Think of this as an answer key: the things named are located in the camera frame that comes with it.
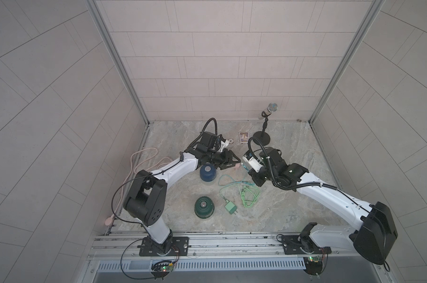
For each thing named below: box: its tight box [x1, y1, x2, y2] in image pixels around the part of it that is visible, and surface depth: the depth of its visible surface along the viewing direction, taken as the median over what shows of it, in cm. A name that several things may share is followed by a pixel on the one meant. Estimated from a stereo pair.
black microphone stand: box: [253, 110, 272, 146], surface depth 109 cm
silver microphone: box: [258, 102, 279, 120], surface depth 88 cm
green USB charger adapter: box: [224, 199, 238, 215], surface depth 82 cm
